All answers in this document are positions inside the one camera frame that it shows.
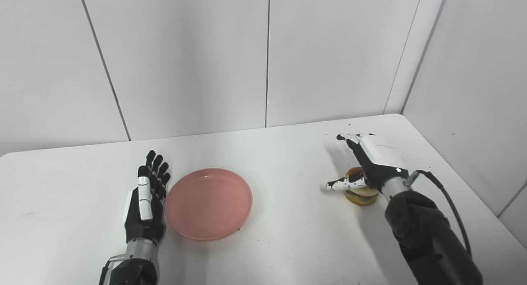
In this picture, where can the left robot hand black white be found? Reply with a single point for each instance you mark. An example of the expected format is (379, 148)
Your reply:
(146, 202)

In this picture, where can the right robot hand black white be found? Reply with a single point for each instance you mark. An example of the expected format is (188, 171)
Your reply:
(370, 161)

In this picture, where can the toy hamburger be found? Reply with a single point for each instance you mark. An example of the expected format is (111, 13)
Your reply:
(361, 193)

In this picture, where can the pink plastic plate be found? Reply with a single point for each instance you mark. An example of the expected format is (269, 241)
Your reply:
(209, 204)

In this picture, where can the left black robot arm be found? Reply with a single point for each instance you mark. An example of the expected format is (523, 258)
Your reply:
(134, 262)

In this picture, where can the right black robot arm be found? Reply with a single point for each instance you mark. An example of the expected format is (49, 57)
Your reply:
(424, 231)

